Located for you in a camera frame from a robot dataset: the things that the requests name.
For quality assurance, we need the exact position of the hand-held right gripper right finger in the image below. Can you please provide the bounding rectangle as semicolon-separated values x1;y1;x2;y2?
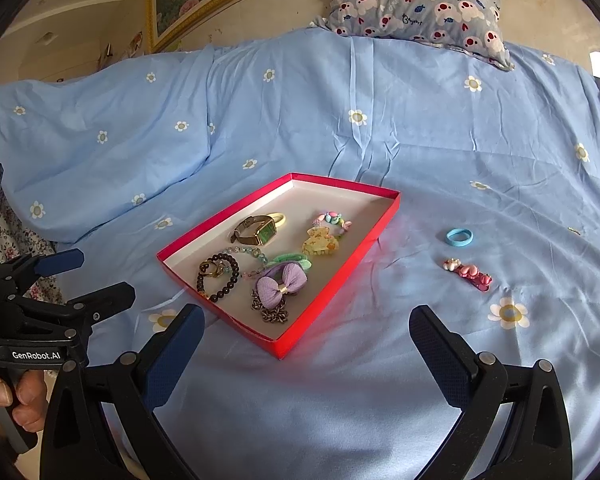
409;304;576;480

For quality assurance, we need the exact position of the yellow bear hair claw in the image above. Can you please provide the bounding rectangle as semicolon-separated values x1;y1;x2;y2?
301;225;342;257

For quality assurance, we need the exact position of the green hair tie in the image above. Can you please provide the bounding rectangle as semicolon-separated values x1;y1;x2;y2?
269;251;313;273

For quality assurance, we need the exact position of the floral patterned cloth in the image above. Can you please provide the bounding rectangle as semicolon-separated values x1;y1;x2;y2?
0;195;66;306

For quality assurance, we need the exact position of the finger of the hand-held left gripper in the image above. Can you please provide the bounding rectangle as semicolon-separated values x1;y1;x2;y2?
15;281;137;333
0;248;85;293

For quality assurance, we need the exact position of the pink flower hair clip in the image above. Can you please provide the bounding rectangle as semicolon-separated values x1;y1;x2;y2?
442;257;493;292

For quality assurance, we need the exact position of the dark wooden bead bracelet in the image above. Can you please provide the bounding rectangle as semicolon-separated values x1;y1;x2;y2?
196;253;241;302

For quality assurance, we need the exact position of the metal chain bracelet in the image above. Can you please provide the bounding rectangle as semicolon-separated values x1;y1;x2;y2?
250;287;290;326

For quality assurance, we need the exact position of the cartoon print pillow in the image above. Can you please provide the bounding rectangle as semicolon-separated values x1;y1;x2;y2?
310;0;515;72

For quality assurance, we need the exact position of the blue floral bed sheet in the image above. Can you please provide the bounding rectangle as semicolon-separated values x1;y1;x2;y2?
0;27;600;480

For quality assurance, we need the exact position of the person's left hand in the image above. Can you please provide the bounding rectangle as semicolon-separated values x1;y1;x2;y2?
0;370;48;433

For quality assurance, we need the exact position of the red shallow cardboard box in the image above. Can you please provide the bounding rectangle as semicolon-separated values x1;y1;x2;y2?
156;172;401;361

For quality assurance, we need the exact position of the gold wristwatch green face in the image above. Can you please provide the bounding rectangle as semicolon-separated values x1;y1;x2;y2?
230;214;279;247

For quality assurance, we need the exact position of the colourful charm bead bracelet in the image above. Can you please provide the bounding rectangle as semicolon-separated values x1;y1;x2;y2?
314;212;353;241

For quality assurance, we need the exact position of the purple bow hair tie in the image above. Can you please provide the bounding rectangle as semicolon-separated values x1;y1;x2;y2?
256;264;309;308

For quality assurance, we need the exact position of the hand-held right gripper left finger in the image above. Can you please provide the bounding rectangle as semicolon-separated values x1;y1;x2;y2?
39;304;206;480

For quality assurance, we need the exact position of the pastel glass bead bracelet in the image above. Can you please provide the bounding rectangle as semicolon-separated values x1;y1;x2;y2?
222;245;271;281

